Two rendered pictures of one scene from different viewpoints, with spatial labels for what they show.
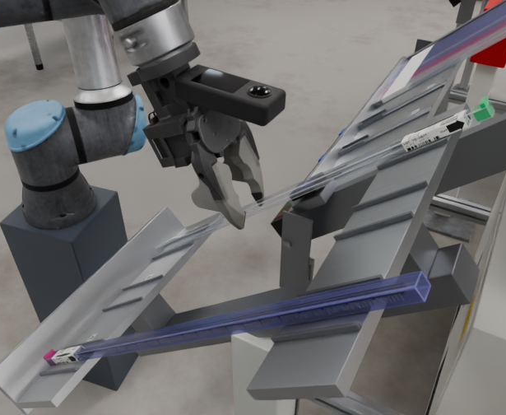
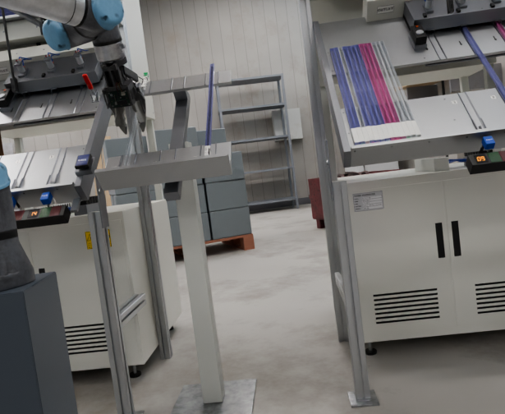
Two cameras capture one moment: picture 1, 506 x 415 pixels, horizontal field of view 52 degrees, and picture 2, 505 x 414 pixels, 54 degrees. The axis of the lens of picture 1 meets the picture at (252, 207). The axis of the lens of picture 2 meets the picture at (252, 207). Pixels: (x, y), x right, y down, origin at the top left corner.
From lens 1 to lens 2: 1.73 m
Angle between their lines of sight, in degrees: 106
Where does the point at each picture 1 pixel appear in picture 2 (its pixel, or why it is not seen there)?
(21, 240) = (36, 304)
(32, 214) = (26, 265)
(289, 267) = (103, 208)
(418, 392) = not seen: hidden behind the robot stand
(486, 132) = (101, 116)
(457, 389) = (130, 255)
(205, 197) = (140, 116)
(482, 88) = not seen: outside the picture
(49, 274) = (52, 346)
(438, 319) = not seen: outside the picture
